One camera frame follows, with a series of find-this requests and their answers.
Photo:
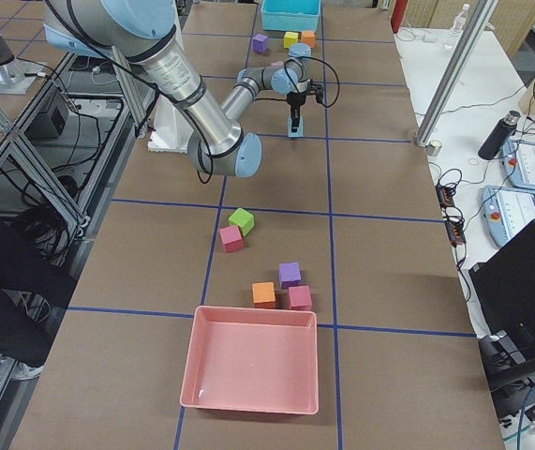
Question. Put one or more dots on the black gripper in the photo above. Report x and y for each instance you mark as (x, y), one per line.
(295, 100)

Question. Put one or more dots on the light blue foam block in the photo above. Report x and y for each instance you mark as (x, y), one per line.
(295, 128)

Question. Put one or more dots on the yellow foam block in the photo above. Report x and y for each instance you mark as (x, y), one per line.
(290, 38)

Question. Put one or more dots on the orange block near bin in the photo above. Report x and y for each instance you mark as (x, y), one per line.
(308, 37)

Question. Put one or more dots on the dark purple block near bin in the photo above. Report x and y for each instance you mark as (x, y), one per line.
(260, 43)

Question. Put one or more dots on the blue plastic bin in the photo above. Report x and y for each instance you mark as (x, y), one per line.
(290, 15)

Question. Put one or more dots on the green foam block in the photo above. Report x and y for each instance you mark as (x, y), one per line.
(243, 219)

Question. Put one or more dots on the red block beside green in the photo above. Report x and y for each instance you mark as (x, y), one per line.
(231, 238)

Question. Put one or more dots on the small metal cylinder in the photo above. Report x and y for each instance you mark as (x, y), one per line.
(433, 148)

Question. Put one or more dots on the purple block near pink tray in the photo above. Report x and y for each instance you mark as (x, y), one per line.
(289, 274)

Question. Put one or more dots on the orange block near pink tray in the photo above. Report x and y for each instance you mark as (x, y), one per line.
(263, 295)

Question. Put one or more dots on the magenta block near pink tray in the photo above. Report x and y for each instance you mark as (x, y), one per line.
(300, 298)

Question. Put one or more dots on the black water bottle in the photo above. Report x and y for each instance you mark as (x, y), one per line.
(502, 131)

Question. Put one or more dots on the teach pendant near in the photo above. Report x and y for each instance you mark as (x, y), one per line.
(507, 211)

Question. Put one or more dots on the teach pendant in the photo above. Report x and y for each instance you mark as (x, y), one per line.
(507, 211)
(518, 158)

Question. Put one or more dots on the teach pendant far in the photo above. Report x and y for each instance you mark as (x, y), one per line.
(518, 158)

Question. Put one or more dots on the pink plastic tray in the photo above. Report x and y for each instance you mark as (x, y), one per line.
(252, 360)

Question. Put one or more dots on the black laptop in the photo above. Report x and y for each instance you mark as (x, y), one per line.
(505, 284)

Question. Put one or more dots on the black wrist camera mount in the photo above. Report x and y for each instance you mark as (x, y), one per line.
(316, 89)

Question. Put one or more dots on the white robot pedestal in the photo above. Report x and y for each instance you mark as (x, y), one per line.
(171, 132)

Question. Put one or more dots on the aluminium frame post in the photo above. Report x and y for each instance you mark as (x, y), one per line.
(461, 54)

